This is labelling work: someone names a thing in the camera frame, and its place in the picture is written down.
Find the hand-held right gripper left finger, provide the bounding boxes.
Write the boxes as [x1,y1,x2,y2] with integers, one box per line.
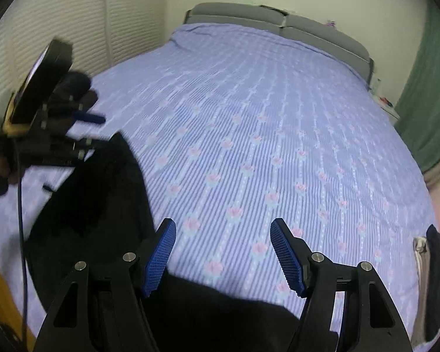
[33,218,177,352]

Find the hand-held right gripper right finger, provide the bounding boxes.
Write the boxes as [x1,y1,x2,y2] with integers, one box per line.
[270,218,413,352]

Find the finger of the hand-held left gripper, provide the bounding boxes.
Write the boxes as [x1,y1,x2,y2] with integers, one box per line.
[70,111,106,125]
[68,136,112,162]

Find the black pants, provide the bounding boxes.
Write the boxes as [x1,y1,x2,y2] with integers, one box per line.
[24,132,340,352]

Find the brown folded garment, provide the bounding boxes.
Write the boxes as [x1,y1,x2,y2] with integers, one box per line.
[79,90,99,112]

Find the dark navy folded garment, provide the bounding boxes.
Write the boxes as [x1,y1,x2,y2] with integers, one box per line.
[55,72,93,98]

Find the white louvered wardrobe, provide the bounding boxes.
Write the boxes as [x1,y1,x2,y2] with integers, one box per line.
[0,0,169,118]

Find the blue floral bed sheet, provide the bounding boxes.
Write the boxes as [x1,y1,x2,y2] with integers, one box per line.
[0,22,439,352]

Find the black folded garment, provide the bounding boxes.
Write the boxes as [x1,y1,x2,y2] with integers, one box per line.
[423,224,440,342]

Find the grey padded headboard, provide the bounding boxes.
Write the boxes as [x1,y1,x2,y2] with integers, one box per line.
[183,2,375,83]

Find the white nightstand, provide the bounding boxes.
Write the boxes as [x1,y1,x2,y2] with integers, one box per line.
[368,92,402,121]

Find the green curtain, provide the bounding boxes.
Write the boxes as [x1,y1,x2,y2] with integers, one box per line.
[394,0,440,177]

